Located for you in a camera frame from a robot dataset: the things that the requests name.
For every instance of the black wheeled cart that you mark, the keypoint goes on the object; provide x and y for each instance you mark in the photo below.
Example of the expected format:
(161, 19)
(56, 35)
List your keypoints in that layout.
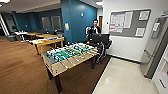
(100, 41)

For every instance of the green foosball table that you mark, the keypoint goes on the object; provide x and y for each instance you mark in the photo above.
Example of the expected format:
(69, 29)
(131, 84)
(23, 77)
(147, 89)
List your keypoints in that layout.
(66, 55)

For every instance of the person in dark clothes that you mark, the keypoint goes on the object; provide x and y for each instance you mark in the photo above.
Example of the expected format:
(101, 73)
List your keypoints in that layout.
(95, 30)

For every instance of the wooden door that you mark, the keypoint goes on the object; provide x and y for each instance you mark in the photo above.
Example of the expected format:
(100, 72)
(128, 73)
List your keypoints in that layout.
(100, 22)

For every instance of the interior glass window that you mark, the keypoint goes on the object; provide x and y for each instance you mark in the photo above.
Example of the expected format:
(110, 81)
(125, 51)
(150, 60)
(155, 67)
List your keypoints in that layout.
(46, 22)
(56, 22)

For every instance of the white decorated table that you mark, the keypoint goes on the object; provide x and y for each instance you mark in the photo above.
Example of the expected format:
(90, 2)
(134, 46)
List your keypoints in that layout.
(46, 42)

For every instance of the white paper sheet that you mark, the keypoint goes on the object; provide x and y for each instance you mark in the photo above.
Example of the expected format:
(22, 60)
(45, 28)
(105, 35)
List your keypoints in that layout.
(116, 20)
(140, 32)
(128, 20)
(144, 15)

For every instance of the wooden table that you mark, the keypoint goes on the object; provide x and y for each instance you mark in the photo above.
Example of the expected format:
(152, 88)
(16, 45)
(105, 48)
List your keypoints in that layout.
(41, 35)
(30, 34)

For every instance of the ceiling light panel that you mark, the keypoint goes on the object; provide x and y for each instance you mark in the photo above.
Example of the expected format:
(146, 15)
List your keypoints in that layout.
(4, 1)
(99, 3)

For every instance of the grey bulletin board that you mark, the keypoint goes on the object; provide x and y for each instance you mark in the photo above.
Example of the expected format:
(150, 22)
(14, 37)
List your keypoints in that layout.
(133, 24)

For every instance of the small white table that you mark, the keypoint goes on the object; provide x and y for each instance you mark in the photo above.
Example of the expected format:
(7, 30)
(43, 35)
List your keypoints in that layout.
(20, 33)

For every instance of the stainless steel refrigerator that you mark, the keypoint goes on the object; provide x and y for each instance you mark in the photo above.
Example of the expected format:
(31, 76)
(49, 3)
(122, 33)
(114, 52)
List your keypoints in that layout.
(153, 50)

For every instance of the grey round pouf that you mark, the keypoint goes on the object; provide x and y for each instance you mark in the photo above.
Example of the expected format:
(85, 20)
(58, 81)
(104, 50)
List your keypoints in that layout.
(10, 38)

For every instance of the wide white drawer unit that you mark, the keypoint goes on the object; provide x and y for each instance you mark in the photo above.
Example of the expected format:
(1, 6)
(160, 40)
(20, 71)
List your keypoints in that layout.
(161, 76)

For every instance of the yellow wall sign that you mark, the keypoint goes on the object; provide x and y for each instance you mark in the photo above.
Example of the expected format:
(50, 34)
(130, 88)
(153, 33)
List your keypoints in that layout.
(67, 26)

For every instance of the small white wall box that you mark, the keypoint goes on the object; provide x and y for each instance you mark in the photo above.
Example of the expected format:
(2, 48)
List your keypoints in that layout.
(82, 14)

